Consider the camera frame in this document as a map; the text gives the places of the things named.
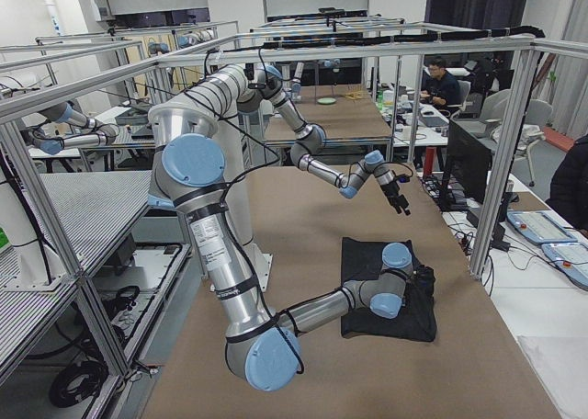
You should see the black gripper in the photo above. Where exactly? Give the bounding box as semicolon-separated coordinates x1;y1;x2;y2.
406;265;435;306
379;172;411;215

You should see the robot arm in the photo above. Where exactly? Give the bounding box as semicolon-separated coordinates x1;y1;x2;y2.
149;102;437;391
183;64;410;215

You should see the black computer monitor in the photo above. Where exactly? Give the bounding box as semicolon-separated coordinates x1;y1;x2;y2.
442;121;492;204

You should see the seated person dark jacket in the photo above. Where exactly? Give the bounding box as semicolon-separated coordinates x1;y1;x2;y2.
420;56;460;114

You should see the green plate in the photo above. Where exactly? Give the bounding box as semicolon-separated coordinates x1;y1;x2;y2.
317;97;337;106

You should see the blue teach pendant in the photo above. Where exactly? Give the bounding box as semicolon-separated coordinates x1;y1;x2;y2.
541;243;588;290
506;210;577;245

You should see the striped metal workbench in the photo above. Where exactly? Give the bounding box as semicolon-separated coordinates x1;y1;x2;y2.
1;171;151;379

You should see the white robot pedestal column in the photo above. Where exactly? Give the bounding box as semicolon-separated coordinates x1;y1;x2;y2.
213;102;272;292

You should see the aluminium frame post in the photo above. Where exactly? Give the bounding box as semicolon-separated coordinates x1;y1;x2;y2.
469;48;541;280

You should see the aluminium cage frame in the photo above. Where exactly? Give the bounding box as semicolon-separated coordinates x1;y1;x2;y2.
0;21;588;388

